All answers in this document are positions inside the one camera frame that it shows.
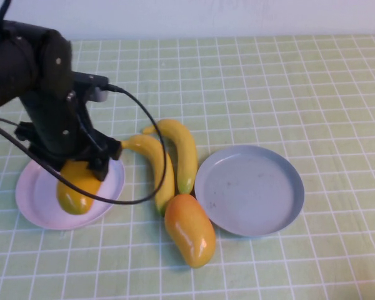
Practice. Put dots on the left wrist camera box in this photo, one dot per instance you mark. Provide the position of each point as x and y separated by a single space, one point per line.
92 82

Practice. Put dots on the yellow mango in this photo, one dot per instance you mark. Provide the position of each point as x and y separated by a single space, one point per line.
76 200

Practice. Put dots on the long yellow banana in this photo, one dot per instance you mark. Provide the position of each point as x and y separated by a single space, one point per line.
156 159

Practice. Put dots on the blue-grey round plate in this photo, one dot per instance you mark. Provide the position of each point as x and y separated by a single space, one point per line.
247 193

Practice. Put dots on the yellow banana green tip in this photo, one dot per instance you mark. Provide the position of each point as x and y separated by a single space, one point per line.
186 153

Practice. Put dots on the green checked tablecloth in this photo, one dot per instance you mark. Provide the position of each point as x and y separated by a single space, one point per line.
268 93

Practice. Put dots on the pink round plate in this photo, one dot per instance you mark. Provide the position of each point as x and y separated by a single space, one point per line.
40 203

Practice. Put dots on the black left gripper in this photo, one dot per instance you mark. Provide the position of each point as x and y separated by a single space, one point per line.
56 131

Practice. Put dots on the orange-blushed mango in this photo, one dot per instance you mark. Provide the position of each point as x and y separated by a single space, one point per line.
190 229

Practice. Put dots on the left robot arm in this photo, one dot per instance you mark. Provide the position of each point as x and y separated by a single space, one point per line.
22 62

